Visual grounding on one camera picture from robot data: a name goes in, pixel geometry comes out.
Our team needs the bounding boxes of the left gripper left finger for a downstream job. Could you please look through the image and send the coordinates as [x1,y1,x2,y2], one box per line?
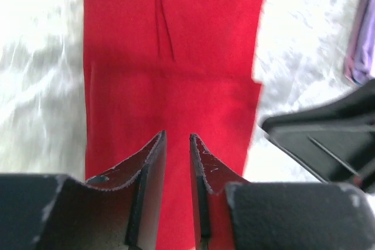
[1,132,166,249]

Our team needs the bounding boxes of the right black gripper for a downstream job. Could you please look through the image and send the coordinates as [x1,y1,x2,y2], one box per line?
[261,80,374,193]

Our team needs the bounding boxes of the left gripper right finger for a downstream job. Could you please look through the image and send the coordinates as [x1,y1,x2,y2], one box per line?
[190,134,374,249]

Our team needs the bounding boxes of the red t-shirt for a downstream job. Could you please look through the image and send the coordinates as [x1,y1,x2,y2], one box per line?
[83,0,263,249]

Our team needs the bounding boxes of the folded lilac t-shirt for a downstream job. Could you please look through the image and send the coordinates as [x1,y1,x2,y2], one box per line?
[344,0,374,85]

